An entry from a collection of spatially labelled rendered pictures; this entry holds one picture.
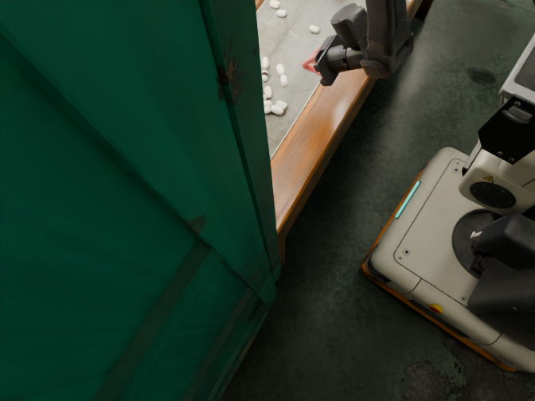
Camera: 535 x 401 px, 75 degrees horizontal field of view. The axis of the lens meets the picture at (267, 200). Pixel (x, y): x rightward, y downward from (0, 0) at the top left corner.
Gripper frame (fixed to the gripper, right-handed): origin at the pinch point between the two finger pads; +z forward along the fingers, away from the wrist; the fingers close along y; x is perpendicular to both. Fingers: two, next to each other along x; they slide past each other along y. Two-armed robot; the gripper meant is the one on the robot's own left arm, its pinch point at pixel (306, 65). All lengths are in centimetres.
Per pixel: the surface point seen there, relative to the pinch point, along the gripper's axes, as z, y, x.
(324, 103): 0.7, 1.2, 11.7
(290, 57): 15.0, -10.0, 3.3
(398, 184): 23, -25, 93
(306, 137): 0.2, 12.8, 12.0
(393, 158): 28, -37, 88
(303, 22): 17.4, -23.5, 1.5
